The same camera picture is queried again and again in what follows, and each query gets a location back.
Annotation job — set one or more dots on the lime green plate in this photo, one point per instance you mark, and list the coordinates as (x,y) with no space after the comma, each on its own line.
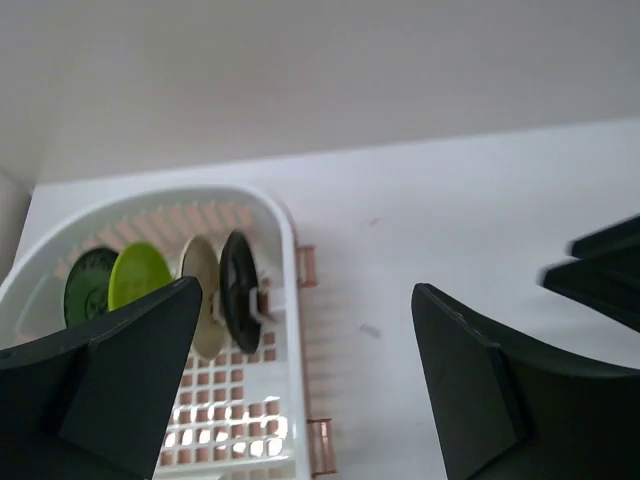
(139,269)

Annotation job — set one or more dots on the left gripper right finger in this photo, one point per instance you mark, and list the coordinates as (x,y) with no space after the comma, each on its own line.
(509,406)

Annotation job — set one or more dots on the cream plate with black spot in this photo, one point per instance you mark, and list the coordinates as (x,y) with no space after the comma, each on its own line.
(199,260)

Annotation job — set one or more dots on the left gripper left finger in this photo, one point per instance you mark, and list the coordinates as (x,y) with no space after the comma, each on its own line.
(94,401)

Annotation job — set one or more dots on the blue patterned plate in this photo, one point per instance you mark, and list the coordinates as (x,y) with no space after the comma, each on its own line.
(86,289)

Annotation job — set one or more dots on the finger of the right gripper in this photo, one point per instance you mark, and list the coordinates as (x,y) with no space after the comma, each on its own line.
(621,235)
(612,290)

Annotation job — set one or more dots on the pink white dish rack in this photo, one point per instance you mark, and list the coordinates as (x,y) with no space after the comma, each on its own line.
(239,416)

